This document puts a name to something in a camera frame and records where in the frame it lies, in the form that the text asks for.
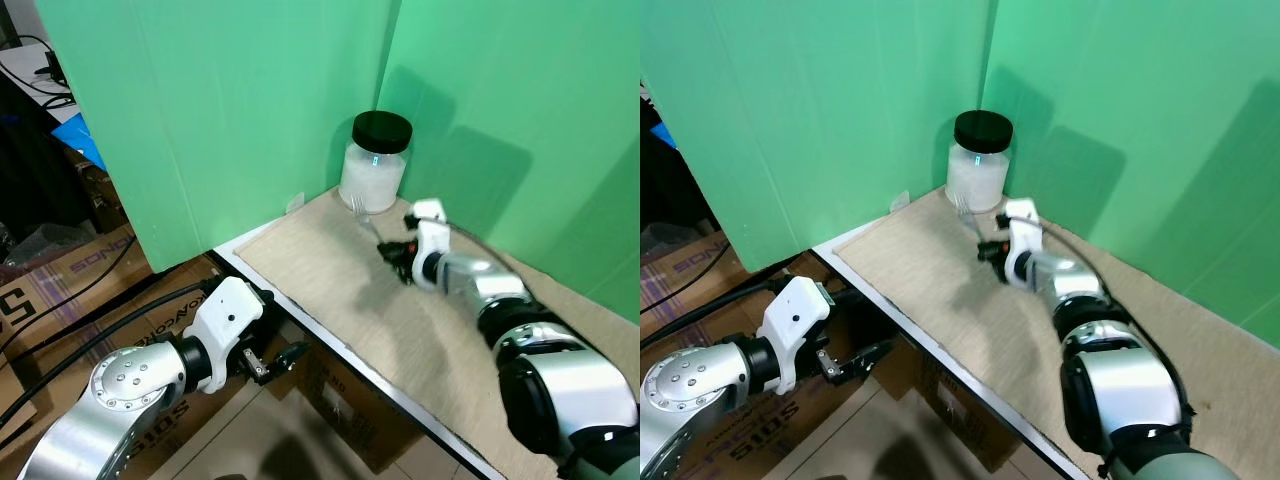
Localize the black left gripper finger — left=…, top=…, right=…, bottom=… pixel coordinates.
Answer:
left=268, top=341, right=313, bottom=381
left=836, top=340, right=898, bottom=385

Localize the silver metal fork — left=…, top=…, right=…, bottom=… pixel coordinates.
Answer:
left=350, top=194, right=387, bottom=247
left=955, top=194, right=987, bottom=244

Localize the brown cardboard box black print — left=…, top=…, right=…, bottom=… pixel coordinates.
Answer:
left=262, top=335, right=426, bottom=475
left=690, top=375, right=876, bottom=480

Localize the beige woven table mat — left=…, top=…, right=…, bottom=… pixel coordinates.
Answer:
left=240, top=185, right=641, bottom=480
left=835, top=187, right=1280, bottom=480

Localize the glass jar with black lid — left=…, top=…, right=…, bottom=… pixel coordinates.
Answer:
left=945, top=109, right=1015, bottom=214
left=338, top=111, right=414, bottom=214

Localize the plain brown cardboard box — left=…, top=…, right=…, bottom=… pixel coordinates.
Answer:
left=895, top=355, right=1036, bottom=473

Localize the cardboard box with purple print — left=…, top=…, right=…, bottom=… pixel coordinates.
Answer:
left=0, top=225, right=216, bottom=346
left=640, top=233, right=736, bottom=306

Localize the shadowed green backdrop board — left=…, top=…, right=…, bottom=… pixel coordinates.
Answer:
left=375, top=0, right=641, bottom=323
left=980, top=0, right=1280, bottom=351

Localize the wide green backdrop board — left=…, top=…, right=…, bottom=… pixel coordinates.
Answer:
left=33, top=0, right=403, bottom=274
left=640, top=0, right=997, bottom=274

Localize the olive green robot torso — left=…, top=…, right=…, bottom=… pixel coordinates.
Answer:
left=1098, top=425, right=1280, bottom=480

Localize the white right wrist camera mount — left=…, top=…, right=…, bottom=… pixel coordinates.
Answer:
left=1002, top=199, right=1044, bottom=288
left=408, top=199, right=452, bottom=288

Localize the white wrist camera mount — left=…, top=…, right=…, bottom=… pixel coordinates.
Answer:
left=1002, top=199, right=1044, bottom=288
left=408, top=199, right=452, bottom=288
left=185, top=277, right=267, bottom=393
left=757, top=277, right=834, bottom=393

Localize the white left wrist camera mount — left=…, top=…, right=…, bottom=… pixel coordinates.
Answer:
left=757, top=277, right=834, bottom=393
left=185, top=277, right=267, bottom=393

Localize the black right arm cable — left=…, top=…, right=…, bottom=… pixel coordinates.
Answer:
left=1038, top=222, right=1113, bottom=293
left=440, top=218, right=526, bottom=276

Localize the thick black floor cable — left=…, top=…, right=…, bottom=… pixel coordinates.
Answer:
left=0, top=290, right=206, bottom=409
left=640, top=280, right=796, bottom=349
left=0, top=280, right=216, bottom=359

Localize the white desk with cables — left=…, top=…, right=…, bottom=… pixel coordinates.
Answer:
left=0, top=35, right=79, bottom=123

